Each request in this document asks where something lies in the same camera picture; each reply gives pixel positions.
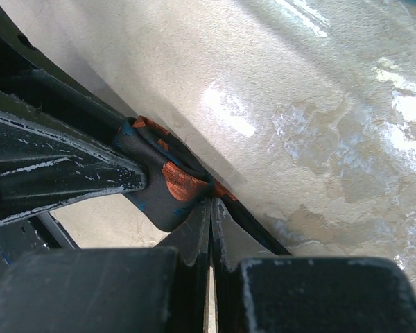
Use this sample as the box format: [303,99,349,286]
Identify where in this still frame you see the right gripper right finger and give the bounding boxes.
[211,199,416,332]

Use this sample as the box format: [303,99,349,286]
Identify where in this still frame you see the dark floral orange tie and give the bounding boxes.
[113,116,289,255]

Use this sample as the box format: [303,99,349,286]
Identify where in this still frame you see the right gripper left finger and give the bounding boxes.
[0,199,211,332]

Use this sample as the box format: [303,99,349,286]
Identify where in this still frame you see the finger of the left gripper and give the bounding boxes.
[0,6,125,145]
[0,91,147,227]

